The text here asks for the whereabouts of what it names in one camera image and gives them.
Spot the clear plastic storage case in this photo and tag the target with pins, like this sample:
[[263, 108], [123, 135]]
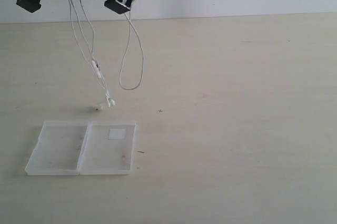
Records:
[[70, 148]]

